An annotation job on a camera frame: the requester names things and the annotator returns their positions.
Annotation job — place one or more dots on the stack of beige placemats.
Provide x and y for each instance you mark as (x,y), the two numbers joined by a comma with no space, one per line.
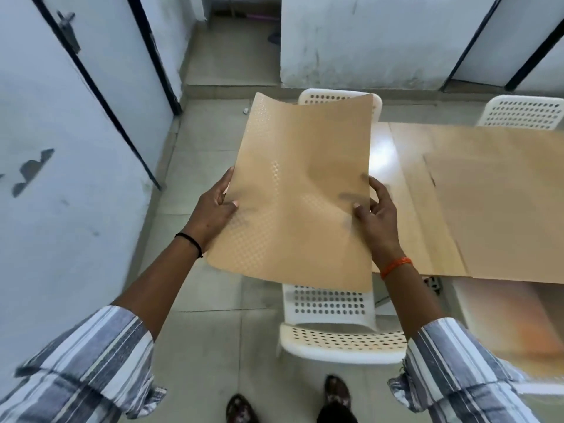
(506,215)

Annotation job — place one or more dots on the dark metal door latch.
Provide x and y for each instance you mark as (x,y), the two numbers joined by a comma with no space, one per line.
(69,32)

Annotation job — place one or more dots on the black trousers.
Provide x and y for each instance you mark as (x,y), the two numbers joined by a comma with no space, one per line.
(335,414)

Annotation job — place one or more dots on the black wall frame strip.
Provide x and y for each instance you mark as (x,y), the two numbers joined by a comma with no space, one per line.
(98,93)
(473,39)
(154,53)
(537,60)

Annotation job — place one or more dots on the beige textured placemat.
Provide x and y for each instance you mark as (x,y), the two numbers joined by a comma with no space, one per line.
(299,193)

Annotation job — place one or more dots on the light wooden table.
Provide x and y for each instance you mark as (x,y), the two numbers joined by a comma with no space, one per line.
(418,215)

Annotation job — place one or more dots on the white perforated plastic chair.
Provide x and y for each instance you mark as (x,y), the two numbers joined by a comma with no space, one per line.
(520,112)
(326,96)
(335,343)

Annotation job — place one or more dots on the person's left hand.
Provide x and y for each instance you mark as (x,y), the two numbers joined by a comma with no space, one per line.
(211,215)

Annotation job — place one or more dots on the brown patterned sandal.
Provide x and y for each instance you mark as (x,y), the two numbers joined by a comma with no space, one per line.
(337,392)
(241,411)

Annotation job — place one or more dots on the person's right hand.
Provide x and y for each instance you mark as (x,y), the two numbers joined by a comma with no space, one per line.
(383,233)

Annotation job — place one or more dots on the person's right forearm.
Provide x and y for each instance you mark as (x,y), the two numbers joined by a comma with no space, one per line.
(410,299)

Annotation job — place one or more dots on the person's left forearm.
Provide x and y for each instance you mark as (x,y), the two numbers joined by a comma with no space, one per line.
(163,281)

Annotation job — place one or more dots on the black wrist thread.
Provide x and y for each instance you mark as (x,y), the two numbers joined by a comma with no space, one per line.
(191,242)

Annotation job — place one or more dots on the grey white striped shirt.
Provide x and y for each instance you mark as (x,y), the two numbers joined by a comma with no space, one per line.
(79,370)

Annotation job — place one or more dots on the orange wrist thread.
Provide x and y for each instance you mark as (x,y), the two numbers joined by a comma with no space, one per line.
(396,266)

